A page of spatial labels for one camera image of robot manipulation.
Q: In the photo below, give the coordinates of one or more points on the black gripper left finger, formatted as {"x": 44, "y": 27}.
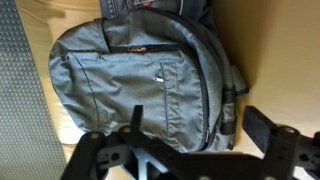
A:
{"x": 136, "y": 116}

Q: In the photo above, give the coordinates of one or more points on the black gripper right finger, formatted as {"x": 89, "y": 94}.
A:
{"x": 258, "y": 126}

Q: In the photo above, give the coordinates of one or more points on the grey blue backpack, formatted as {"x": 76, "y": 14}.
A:
{"x": 140, "y": 83}

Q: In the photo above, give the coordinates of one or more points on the tan leather sofa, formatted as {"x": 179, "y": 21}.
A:
{"x": 283, "y": 50}

